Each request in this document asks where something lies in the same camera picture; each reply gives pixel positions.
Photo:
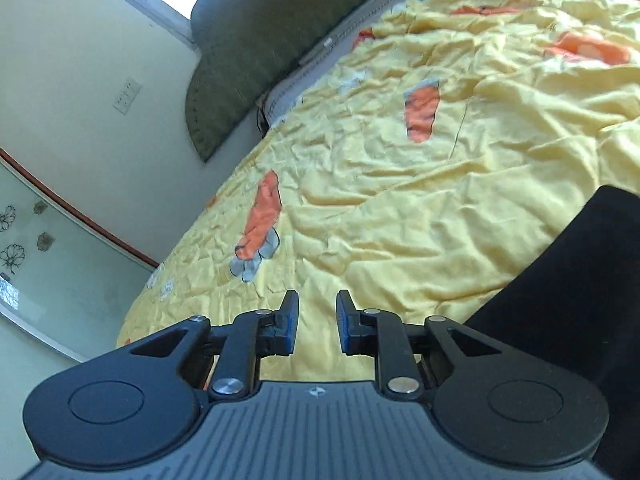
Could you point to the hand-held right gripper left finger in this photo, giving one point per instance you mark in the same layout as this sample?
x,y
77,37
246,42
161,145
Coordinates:
x,y
288,327

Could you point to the green padded headboard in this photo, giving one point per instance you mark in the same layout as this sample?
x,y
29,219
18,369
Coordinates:
x,y
250,50

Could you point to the black pants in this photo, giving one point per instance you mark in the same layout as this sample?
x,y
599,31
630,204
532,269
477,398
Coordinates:
x,y
565,310

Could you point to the glass door with flower stickers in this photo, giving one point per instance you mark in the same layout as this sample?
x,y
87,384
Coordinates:
x,y
55,270

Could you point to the striped grey pillow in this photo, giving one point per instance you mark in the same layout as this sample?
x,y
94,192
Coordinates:
x,y
320,60

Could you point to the yellow carrot print quilt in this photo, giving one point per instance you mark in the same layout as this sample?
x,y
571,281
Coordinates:
x,y
400,210

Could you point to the white wall socket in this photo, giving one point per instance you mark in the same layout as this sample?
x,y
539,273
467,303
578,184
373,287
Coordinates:
x,y
133,87
121,103

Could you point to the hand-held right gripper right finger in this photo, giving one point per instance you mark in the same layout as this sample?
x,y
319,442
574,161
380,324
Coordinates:
x,y
346,330

